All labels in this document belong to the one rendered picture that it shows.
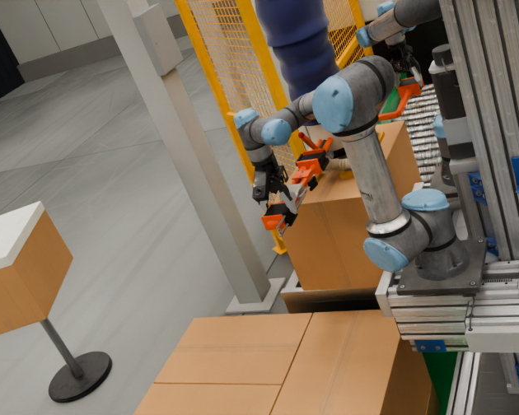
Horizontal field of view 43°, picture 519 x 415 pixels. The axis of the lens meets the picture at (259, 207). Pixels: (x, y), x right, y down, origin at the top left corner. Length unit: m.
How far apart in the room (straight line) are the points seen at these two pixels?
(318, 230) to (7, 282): 1.68
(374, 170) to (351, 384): 0.99
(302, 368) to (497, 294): 0.91
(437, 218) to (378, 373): 0.78
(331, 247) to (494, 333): 0.86
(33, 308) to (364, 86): 2.39
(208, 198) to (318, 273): 1.17
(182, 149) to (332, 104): 2.02
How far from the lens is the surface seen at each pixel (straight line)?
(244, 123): 1.93
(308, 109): 1.86
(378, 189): 1.62
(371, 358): 2.43
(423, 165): 3.58
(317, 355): 2.52
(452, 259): 1.85
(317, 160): 2.30
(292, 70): 2.40
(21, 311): 3.53
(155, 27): 3.29
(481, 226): 2.04
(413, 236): 1.70
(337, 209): 2.35
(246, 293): 3.88
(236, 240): 3.67
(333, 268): 2.52
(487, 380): 2.73
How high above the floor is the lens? 2.14
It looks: 26 degrees down
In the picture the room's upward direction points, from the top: 23 degrees counter-clockwise
